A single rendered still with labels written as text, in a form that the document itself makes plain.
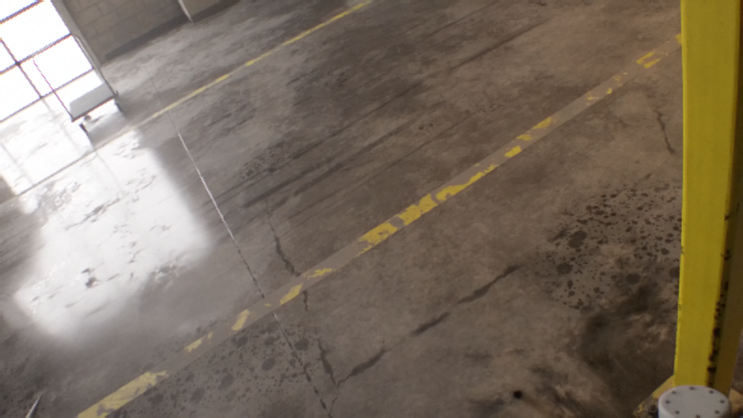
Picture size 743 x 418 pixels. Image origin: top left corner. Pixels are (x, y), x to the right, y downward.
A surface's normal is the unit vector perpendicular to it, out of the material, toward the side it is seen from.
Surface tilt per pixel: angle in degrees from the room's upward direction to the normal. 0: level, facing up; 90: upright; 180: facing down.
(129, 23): 90
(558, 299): 0
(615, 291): 0
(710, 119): 90
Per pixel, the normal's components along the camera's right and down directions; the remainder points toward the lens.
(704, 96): -0.83, 0.52
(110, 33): 0.45, 0.40
